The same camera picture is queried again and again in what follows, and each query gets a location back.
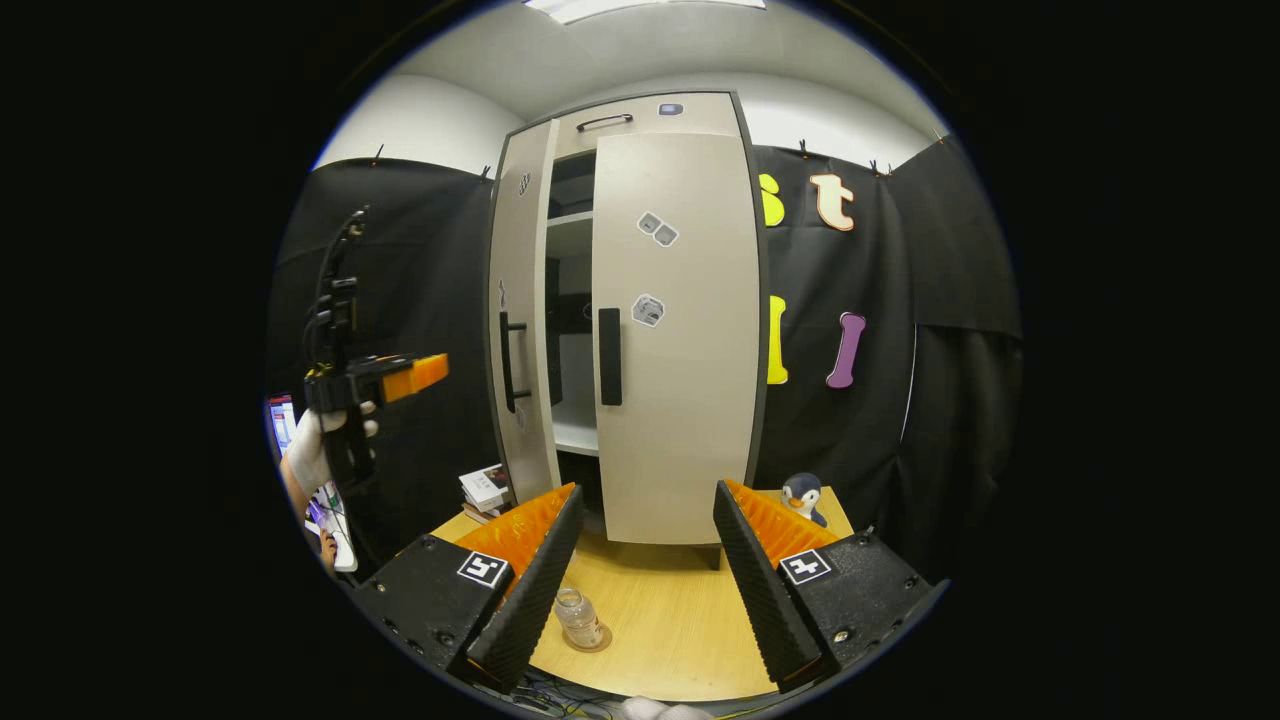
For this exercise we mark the clear plastic bottle red label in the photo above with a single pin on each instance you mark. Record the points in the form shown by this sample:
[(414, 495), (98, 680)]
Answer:
[(578, 612)]

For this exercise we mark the white cabinet door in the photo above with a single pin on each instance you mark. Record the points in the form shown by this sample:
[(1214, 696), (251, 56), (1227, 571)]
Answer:
[(520, 260), (690, 420)]

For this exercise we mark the large ceiling light panel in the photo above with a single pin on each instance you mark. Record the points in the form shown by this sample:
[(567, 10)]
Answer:
[(640, 8)]

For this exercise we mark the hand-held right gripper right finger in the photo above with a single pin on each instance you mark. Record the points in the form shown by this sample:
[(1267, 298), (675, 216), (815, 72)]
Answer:
[(755, 590)]

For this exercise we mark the white cabinet drawer front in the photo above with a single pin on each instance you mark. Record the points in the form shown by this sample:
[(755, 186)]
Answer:
[(690, 115)]

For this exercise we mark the small stack of books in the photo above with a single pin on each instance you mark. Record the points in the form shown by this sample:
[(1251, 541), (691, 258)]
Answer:
[(485, 485)]

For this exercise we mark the round brown coaster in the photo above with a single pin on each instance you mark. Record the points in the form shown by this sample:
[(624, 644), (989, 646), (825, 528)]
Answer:
[(600, 643)]

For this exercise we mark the computer monitor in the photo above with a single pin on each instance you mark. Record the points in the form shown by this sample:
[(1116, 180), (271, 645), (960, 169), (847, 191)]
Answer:
[(282, 425)]

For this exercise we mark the white cabinet shelf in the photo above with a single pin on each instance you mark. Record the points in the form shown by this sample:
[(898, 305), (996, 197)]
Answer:
[(570, 232), (577, 435)]

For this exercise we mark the penguin toy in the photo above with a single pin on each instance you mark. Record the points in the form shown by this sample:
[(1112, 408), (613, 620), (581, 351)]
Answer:
[(803, 497)]

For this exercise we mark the grey white cabinet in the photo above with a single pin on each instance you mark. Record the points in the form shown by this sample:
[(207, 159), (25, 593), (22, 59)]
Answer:
[(560, 330)]

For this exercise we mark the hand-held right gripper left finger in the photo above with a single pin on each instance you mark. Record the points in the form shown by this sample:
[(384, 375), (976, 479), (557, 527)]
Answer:
[(535, 590)]

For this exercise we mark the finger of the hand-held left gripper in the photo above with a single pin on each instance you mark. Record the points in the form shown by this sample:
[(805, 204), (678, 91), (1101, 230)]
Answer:
[(420, 377)]

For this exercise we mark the black backdrop cloth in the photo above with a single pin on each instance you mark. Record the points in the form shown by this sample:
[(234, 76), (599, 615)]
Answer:
[(900, 430)]

